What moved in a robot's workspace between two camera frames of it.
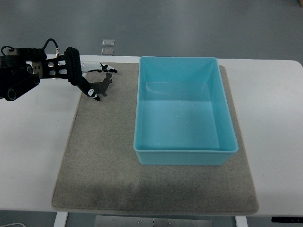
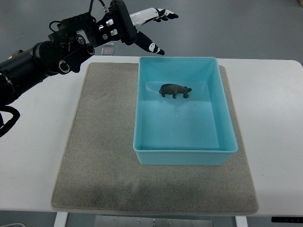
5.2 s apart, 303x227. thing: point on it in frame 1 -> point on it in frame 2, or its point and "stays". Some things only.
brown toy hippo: [100, 87] -> [174, 90]
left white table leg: [60, 219] stays
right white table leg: [241, 221] stays
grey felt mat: [101, 171] stays
